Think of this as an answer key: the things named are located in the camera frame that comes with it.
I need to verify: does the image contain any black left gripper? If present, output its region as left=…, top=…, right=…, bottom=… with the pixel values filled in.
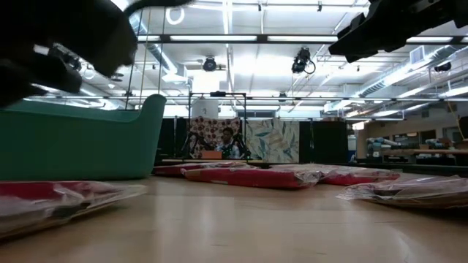
left=0, top=0, right=138, bottom=108

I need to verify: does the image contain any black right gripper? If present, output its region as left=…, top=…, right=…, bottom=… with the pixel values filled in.
left=328, top=0, right=468, bottom=64

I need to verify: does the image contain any red Orville Redenbacher's popcorn bag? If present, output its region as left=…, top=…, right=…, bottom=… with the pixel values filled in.
left=181, top=165, right=323, bottom=190
left=0, top=180, right=148, bottom=239
left=270, top=164, right=401, bottom=186
left=336, top=175, right=468, bottom=210
left=152, top=161, right=257, bottom=178

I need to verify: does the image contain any teal plastic basket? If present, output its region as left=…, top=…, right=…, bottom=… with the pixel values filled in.
left=0, top=94, right=167, bottom=181

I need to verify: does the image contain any black partition panel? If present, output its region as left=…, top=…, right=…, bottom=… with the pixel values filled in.
left=156, top=117, right=189, bottom=164
left=299, top=120, right=349, bottom=164

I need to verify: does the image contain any wooden workbench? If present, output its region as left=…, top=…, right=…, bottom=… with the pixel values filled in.
left=366, top=147, right=468, bottom=158

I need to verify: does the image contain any leaf print backdrop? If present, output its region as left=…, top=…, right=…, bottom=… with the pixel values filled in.
left=245, top=119, right=301, bottom=164

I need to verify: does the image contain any black ceiling spotlight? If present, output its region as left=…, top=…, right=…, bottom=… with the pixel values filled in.
left=202, top=56, right=218, bottom=72

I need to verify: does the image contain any person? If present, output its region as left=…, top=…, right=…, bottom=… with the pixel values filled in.
left=215, top=126, right=241, bottom=160

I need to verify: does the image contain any red floral print backdrop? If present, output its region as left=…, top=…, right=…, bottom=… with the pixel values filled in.
left=189, top=116, right=242, bottom=159

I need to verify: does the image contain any orange box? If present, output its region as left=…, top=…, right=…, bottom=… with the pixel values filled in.
left=200, top=150, right=223, bottom=161

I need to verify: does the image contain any silver air duct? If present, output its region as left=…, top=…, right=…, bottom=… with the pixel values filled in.
left=357, top=45, right=468, bottom=99

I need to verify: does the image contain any black overhead camera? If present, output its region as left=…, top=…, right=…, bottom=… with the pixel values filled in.
left=290, top=47, right=317, bottom=75

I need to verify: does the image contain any thin black horizontal rail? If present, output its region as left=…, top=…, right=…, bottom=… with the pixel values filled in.
left=21, top=95, right=468, bottom=103

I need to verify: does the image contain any black overhead frame bar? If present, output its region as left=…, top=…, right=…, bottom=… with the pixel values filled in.
left=136, top=33, right=468, bottom=46

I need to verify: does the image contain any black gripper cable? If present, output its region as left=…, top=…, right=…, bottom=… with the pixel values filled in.
left=124, top=0, right=195, bottom=18

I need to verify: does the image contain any white ring light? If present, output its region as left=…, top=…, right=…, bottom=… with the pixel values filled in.
left=165, top=6, right=186, bottom=26

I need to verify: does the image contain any black metal station frame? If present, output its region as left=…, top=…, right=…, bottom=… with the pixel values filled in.
left=187, top=91, right=249, bottom=162

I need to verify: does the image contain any white cylindrical duct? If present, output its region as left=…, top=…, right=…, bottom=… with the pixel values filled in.
left=191, top=99, right=219, bottom=119

